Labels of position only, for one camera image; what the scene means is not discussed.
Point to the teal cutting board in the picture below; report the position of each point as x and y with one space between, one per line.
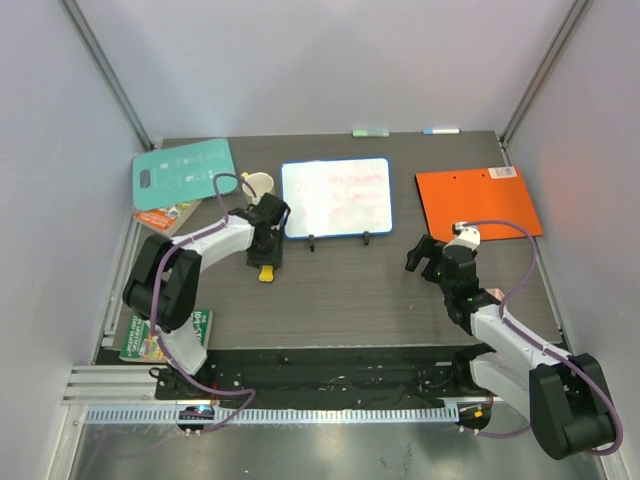
180 174

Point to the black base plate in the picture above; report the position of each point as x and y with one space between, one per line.
333 378

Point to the orange clipboard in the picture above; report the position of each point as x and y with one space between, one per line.
494 193

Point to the blue framed whiteboard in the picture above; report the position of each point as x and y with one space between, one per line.
337 197

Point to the green cover book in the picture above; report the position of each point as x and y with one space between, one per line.
140 347

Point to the white slotted cable duct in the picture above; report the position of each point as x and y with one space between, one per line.
197 414

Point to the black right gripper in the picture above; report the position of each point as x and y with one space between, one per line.
430 262

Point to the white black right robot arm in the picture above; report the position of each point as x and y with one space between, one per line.
564 397

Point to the orange cover book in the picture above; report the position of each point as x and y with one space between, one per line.
167 220

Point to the yellow black whiteboard eraser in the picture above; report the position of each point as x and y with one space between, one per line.
266 258

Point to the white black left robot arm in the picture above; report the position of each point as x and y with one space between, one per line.
163 283

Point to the yellow green mug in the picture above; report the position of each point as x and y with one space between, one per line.
256 185

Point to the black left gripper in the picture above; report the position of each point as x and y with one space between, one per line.
272 258

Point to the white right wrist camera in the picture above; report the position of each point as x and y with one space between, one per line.
465 236

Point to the blue white marker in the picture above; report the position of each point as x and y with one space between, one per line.
441 131

